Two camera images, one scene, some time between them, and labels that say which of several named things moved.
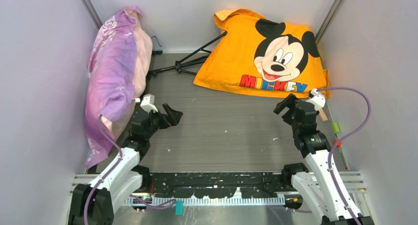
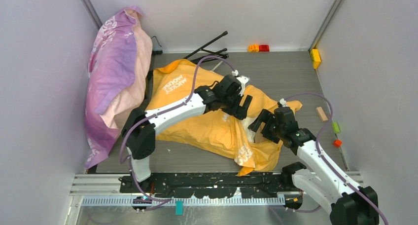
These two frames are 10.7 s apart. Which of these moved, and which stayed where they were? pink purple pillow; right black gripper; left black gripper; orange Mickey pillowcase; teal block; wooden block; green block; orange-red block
Moved: orange Mickey pillowcase; left black gripper; right black gripper
Stayed: wooden block; pink purple pillow; green block; teal block; orange-red block
